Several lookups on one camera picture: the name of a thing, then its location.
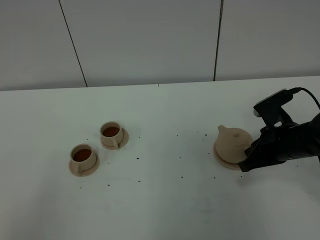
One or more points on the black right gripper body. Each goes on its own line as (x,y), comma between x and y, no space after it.
(286,143)

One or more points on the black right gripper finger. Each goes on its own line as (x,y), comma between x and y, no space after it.
(252,147)
(258,159)

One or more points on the beige teapot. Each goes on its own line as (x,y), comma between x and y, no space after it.
(231,143)

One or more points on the beige round teapot tray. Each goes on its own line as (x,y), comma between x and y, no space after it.
(228,165)

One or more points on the beige far teacup with saucer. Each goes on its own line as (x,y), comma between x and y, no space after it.
(113,136)

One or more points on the beige teacup with saucer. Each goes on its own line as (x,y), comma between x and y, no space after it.
(113,136)
(84,161)

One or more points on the beige near teacup with saucer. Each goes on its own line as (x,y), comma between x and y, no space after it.
(84,161)

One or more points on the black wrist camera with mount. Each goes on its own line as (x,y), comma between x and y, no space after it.
(271,111)

